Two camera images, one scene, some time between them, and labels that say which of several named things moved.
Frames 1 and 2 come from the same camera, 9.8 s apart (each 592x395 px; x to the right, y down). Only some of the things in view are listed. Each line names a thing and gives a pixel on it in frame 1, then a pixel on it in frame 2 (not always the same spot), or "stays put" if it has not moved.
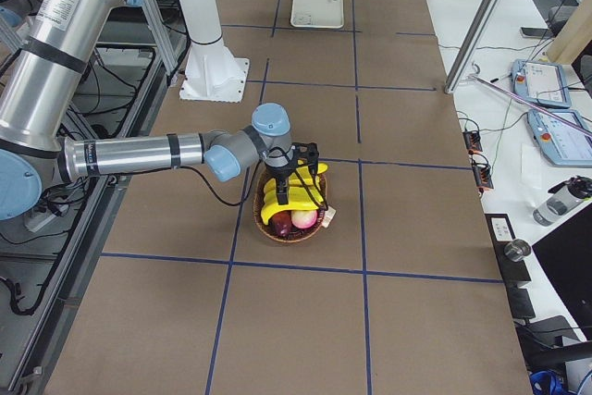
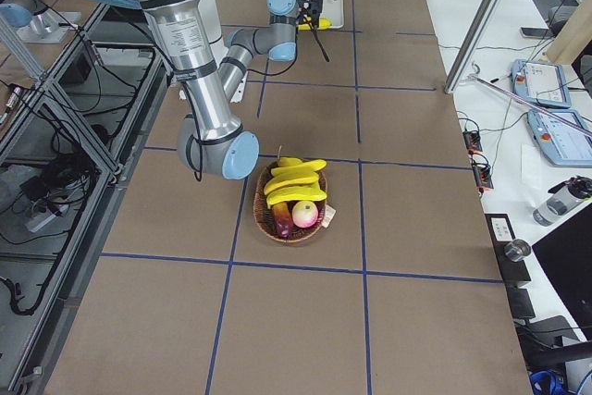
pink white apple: [303, 218] stays put
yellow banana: [296, 201] → [324, 23]
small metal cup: [517, 249] stays put
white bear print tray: [317, 7] stays put
